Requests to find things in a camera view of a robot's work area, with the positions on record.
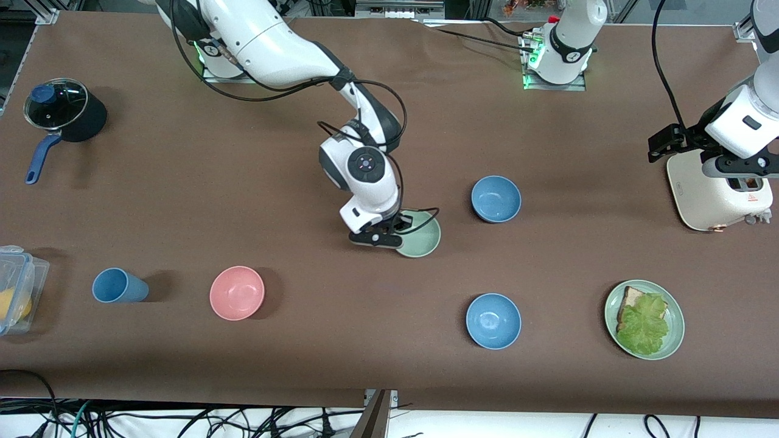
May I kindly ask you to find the green bowl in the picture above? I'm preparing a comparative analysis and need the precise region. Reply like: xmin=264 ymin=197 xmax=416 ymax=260
xmin=394 ymin=209 xmax=441 ymax=259

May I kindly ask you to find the blue bowl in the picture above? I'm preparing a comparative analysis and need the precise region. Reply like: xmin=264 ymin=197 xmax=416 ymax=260
xmin=466 ymin=293 xmax=522 ymax=350
xmin=470 ymin=175 xmax=522 ymax=224

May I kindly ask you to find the pink bowl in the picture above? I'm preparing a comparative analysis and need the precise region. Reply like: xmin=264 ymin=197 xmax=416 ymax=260
xmin=209 ymin=265 xmax=266 ymax=321

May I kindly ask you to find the cream toaster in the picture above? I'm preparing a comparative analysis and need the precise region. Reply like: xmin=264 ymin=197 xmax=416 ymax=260
xmin=666 ymin=149 xmax=774 ymax=232

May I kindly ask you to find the bread slice under lettuce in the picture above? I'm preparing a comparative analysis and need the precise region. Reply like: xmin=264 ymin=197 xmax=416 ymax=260
xmin=618 ymin=286 xmax=655 ymax=323

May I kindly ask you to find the green lettuce leaf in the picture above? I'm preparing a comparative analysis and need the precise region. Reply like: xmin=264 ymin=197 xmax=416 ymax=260
xmin=616 ymin=293 xmax=670 ymax=356

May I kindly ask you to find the green plate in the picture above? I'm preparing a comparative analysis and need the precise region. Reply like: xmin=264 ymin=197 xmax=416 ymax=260
xmin=604 ymin=279 xmax=686 ymax=361

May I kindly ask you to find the grey control box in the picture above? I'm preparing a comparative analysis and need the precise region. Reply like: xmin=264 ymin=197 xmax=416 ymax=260
xmin=355 ymin=0 xmax=446 ymax=19

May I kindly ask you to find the blue ribbed cup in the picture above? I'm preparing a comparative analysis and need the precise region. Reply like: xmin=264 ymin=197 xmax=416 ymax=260
xmin=92 ymin=268 xmax=150 ymax=304

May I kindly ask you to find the dark blue saucepan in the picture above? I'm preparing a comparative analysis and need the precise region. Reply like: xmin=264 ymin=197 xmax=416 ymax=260
xmin=24 ymin=78 xmax=108 ymax=185

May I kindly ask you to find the glass saucepan lid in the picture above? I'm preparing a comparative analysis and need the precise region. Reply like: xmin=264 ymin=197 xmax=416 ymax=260
xmin=23 ymin=78 xmax=89 ymax=130

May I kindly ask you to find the clear plastic container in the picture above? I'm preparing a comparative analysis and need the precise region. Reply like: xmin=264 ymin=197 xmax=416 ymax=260
xmin=0 ymin=245 xmax=51 ymax=336

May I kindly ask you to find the yellow fruit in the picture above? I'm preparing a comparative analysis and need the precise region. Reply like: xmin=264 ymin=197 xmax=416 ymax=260
xmin=0 ymin=288 xmax=32 ymax=323

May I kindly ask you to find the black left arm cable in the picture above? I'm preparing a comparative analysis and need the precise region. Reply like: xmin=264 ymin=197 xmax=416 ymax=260
xmin=651 ymin=0 xmax=688 ymax=131

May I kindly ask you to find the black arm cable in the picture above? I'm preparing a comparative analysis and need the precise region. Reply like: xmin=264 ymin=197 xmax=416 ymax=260
xmin=169 ymin=0 xmax=440 ymax=238
xmin=651 ymin=0 xmax=688 ymax=131

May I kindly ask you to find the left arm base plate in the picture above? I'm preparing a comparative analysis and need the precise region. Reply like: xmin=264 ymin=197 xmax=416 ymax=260
xmin=522 ymin=73 xmax=587 ymax=92

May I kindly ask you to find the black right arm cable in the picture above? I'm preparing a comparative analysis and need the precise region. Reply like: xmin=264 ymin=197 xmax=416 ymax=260
xmin=169 ymin=0 xmax=440 ymax=238

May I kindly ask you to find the metal table bracket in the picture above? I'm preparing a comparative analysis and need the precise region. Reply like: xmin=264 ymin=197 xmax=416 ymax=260
xmin=350 ymin=389 xmax=399 ymax=438

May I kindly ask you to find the black base power cable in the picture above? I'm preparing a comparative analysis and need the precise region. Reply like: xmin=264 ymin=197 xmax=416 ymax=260
xmin=420 ymin=18 xmax=536 ymax=55

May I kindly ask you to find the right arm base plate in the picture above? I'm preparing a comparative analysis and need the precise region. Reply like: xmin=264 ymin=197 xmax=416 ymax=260
xmin=201 ymin=67 xmax=251 ymax=84

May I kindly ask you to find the teal floor cable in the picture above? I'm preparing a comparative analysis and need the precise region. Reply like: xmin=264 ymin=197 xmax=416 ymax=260
xmin=70 ymin=400 xmax=92 ymax=438

